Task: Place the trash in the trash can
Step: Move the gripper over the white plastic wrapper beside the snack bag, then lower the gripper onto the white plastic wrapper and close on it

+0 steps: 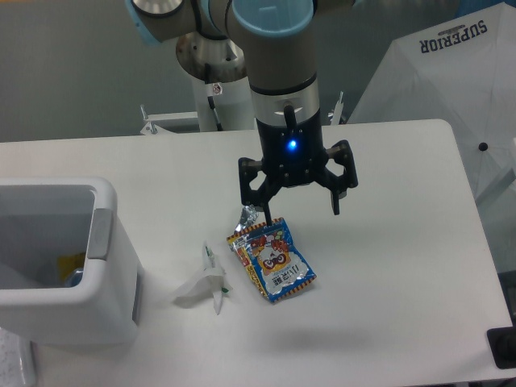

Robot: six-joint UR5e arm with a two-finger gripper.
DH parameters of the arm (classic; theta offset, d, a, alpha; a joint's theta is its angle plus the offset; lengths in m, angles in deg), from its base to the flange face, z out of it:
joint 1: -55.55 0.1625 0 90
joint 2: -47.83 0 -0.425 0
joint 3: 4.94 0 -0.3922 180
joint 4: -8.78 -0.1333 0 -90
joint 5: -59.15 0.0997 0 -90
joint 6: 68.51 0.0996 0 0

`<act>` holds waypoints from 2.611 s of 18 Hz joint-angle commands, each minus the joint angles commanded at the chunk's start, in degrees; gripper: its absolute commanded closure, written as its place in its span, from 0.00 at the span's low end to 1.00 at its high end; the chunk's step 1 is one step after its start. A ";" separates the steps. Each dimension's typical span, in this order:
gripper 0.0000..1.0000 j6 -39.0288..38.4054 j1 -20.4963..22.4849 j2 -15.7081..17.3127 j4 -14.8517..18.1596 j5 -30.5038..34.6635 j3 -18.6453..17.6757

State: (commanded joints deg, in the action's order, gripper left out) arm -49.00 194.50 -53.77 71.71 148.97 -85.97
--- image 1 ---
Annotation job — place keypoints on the yellow trash inside bin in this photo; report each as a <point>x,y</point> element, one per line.
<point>71,268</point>

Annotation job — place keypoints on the white trash can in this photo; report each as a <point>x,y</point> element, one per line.
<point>43,218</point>

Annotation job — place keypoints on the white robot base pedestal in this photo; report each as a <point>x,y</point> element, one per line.
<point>226,100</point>

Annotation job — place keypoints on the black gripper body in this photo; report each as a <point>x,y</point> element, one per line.
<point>293,156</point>

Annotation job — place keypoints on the black device at table edge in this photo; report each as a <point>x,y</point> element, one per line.
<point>502,345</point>

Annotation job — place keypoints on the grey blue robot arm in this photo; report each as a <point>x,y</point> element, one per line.
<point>276,42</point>

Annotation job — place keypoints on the white Superior umbrella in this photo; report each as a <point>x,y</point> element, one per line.
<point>462,72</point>

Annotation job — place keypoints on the blue snack wrapper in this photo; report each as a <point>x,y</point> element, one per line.
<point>271,260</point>

